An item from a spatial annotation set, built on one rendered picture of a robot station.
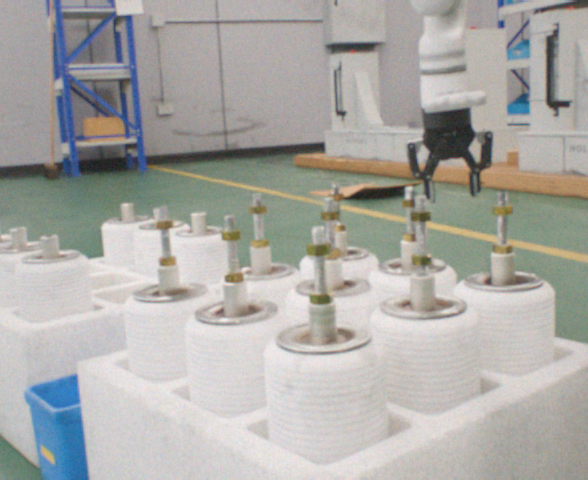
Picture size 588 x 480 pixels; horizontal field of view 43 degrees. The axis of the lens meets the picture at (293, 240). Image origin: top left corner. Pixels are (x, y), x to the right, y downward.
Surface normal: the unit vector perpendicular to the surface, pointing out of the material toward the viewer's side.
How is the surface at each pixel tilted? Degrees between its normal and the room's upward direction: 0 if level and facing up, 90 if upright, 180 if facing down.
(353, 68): 90
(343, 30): 90
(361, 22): 90
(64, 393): 88
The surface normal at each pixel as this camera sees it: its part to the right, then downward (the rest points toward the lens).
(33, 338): 0.63, 0.10
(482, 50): 0.40, 0.14
